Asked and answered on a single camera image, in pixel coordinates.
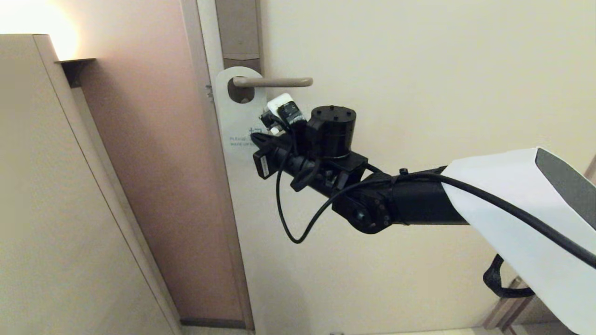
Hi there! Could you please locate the dark wall lamp fixture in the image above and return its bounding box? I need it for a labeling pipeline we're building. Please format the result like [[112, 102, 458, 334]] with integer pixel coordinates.
[[56, 58, 96, 89]]

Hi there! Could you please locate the blue and white door hanger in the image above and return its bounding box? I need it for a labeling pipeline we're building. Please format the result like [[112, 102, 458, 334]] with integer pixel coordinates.
[[215, 66, 271, 163]]

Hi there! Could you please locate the bronze door lock plate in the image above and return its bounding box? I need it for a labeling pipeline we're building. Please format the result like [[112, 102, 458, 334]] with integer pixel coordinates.
[[215, 0, 264, 104]]

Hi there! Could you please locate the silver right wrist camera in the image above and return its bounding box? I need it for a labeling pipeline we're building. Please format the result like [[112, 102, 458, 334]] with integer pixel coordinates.
[[259, 93, 308, 136]]

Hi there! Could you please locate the beige metal door handle lever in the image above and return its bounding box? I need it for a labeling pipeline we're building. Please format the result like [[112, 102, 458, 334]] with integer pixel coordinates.
[[232, 77, 314, 88]]

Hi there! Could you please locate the beige cabinet panel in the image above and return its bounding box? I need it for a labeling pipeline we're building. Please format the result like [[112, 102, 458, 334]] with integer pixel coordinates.
[[0, 34, 182, 335]]

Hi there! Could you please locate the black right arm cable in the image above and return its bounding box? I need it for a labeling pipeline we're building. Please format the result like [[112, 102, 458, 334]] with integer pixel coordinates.
[[276, 135, 596, 269]]

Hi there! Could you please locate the black webbing strap loop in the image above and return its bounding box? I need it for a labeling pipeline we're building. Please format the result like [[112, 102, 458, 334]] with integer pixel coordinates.
[[483, 254, 536, 299]]

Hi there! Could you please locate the white room door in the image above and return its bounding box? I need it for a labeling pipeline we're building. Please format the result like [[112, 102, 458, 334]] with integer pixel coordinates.
[[196, 0, 596, 335]]

